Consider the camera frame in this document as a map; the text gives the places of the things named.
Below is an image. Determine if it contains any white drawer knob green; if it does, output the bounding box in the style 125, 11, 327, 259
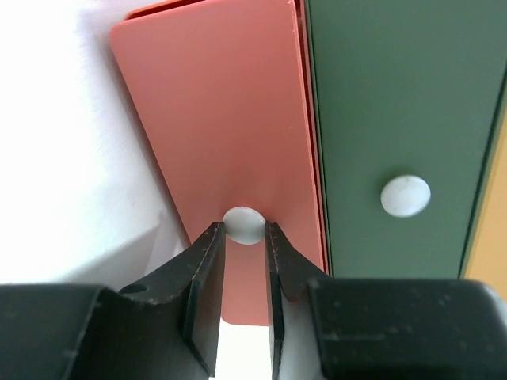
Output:
380, 175, 431, 218

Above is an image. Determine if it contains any red bottom drawer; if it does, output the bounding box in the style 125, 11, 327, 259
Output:
109, 0, 332, 326

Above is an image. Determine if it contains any green middle drawer box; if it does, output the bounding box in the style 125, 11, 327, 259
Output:
307, 1, 506, 278

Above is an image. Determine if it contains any white drawer knob red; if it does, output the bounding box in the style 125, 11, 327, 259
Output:
223, 207, 265, 245

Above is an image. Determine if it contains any yellow top drawer box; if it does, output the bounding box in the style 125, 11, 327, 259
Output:
465, 121, 506, 292

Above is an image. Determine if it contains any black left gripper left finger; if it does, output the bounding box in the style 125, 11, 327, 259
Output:
1, 222, 226, 379

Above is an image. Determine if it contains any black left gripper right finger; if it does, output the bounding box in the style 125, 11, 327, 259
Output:
265, 222, 506, 379

